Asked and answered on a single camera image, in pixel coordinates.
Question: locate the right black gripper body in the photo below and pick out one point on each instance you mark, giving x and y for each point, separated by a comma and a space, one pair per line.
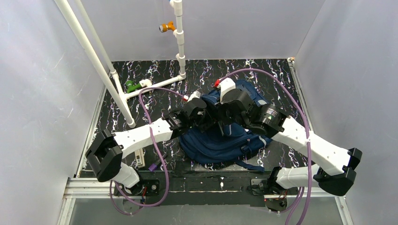
225, 117

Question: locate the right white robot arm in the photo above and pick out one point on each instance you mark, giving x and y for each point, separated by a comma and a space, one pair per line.
333, 168

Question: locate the aluminium rail frame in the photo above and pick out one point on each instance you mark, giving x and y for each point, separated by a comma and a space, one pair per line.
90, 188

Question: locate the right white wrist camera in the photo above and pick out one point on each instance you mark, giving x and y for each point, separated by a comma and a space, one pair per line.
224, 86

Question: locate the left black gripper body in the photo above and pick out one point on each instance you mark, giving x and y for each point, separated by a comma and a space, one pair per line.
210, 116

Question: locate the purple black marker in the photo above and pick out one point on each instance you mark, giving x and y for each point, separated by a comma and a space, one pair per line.
157, 163

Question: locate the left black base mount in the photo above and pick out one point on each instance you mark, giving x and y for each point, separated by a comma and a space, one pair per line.
146, 187

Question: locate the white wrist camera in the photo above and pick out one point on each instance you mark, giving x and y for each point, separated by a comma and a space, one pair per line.
224, 86
195, 94

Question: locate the green pipe valve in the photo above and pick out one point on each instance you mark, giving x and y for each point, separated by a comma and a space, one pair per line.
131, 86

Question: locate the white glue stick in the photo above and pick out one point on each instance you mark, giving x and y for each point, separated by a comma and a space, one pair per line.
139, 156

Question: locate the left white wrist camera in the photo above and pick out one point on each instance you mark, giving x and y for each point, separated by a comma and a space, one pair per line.
195, 94

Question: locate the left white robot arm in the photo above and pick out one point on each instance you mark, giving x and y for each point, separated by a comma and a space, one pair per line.
107, 150

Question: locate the navy blue student backpack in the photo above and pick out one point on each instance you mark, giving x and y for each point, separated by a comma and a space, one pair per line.
223, 144

